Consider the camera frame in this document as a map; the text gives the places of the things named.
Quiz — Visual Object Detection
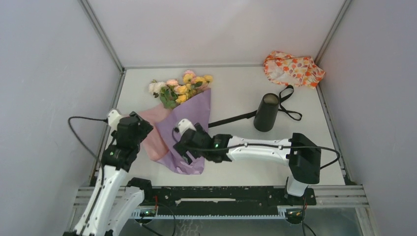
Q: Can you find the flower bouquet purple paper wrap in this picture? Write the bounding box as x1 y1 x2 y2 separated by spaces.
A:
143 70 213 175

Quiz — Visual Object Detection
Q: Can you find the aluminium corner frame profile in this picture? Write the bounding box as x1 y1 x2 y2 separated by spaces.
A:
78 0 125 74

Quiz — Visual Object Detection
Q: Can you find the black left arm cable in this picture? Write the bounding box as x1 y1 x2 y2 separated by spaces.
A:
67 116 109 164

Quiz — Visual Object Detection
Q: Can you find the orange floral fabric bag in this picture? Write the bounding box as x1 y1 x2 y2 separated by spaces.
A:
263 51 326 89

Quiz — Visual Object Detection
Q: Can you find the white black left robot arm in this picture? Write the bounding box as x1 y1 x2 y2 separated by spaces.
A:
64 109 154 236

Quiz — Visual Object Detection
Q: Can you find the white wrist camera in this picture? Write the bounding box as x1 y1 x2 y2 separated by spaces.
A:
107 109 123 130
176 118 196 135

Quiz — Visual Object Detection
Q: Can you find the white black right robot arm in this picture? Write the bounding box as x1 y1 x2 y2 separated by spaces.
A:
172 119 322 205

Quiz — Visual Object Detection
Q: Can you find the dark cylindrical vase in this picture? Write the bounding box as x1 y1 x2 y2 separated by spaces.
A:
253 93 280 132

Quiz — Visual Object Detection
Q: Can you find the white slotted cable duct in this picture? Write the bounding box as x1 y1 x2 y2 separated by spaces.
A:
129 208 288 220

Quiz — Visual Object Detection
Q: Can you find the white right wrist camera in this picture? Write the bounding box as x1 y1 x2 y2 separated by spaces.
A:
176 118 196 135

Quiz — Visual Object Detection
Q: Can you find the pink wrapping paper sheet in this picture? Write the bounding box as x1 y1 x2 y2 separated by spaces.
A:
139 103 171 162

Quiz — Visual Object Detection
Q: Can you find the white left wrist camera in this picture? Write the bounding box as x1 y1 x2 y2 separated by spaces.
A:
107 109 123 130

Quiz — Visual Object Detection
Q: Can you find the black ribbon with gold text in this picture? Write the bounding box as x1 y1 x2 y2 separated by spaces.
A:
208 85 302 132

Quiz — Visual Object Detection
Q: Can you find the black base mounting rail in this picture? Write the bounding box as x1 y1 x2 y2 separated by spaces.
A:
140 186 317 215

